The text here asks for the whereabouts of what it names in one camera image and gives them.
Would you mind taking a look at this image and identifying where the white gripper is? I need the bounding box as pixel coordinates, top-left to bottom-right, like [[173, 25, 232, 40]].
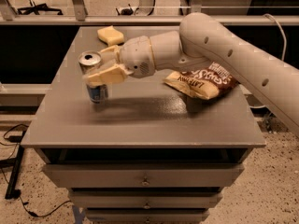
[[82, 35, 155, 87]]

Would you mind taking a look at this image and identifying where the silver blue redbull can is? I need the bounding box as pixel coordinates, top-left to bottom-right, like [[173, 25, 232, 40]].
[[78, 50, 108, 104]]

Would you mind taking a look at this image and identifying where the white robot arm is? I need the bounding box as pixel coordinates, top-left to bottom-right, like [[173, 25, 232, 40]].
[[83, 13, 299, 135]]

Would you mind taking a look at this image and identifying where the yellow sponge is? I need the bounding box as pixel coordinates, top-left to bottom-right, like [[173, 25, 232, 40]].
[[97, 26, 124, 47]]

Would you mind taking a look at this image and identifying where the brown chip bag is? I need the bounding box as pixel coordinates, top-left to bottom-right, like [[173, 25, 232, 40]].
[[164, 63, 238, 100]]

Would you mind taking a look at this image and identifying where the grey drawer cabinet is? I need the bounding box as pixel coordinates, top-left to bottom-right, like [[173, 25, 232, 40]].
[[20, 25, 266, 224]]

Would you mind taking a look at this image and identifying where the black office chair base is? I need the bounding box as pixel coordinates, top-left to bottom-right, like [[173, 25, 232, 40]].
[[17, 0, 63, 15]]

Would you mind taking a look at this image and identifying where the top grey drawer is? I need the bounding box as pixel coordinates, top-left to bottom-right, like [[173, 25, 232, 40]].
[[43, 163, 244, 188]]

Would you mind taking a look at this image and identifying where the grey drawer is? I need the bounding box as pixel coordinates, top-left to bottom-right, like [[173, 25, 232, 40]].
[[86, 209, 209, 224], [43, 163, 244, 188], [69, 189, 222, 209]]

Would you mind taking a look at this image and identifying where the black metal stand leg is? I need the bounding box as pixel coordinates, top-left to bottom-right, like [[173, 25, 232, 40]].
[[0, 136, 24, 200]]

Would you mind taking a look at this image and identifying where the middle grey drawer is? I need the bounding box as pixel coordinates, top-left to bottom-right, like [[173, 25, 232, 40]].
[[69, 189, 222, 209]]

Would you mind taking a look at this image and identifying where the bottom grey drawer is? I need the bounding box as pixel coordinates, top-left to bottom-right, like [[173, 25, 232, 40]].
[[86, 209, 209, 224]]

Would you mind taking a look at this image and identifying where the metal railing frame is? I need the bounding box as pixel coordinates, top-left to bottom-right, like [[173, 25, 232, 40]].
[[0, 0, 299, 26]]

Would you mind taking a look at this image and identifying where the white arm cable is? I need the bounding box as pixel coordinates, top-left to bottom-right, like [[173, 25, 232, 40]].
[[263, 13, 288, 63]]

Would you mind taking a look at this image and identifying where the black floor cable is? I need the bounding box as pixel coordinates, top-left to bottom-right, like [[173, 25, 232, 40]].
[[0, 123, 73, 218]]

